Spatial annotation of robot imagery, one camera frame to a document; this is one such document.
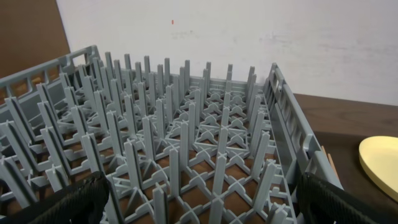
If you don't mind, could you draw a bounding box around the grey plastic dishwasher rack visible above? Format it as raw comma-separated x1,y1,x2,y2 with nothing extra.
1,46,341,223

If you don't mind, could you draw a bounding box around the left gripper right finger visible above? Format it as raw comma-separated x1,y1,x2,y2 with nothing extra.
296,172,397,224

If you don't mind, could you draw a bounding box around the yellow round plate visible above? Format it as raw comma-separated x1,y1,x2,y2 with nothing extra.
359,136,397,201

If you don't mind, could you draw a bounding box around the dark brown serving tray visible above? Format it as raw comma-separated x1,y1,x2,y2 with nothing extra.
315,131,397,218

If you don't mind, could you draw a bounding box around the wooden chopstick left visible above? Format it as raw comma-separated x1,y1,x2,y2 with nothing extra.
321,146,327,157

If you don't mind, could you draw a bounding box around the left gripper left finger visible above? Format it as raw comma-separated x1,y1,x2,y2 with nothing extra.
1,171,109,224

